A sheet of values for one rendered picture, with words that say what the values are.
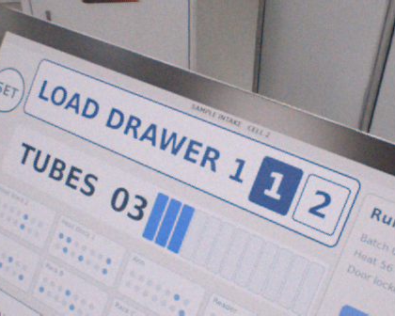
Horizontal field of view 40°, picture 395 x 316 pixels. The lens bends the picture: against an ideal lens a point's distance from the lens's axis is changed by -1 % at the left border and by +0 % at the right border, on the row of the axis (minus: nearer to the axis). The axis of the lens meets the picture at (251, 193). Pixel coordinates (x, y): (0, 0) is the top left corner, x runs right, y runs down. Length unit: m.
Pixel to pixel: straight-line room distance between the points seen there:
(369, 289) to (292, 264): 0.06
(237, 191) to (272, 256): 0.05
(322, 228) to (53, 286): 0.23
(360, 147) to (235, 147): 0.09
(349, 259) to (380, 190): 0.05
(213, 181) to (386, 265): 0.14
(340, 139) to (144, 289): 0.19
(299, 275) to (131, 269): 0.14
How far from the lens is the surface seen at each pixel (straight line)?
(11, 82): 0.54
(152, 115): 0.44
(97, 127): 0.47
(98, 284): 0.46
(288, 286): 0.39
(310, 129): 0.39
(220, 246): 0.41
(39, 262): 0.50
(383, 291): 0.38
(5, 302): 0.52
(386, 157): 0.38
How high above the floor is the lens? 1.41
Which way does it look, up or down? 41 degrees down
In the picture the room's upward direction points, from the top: 5 degrees clockwise
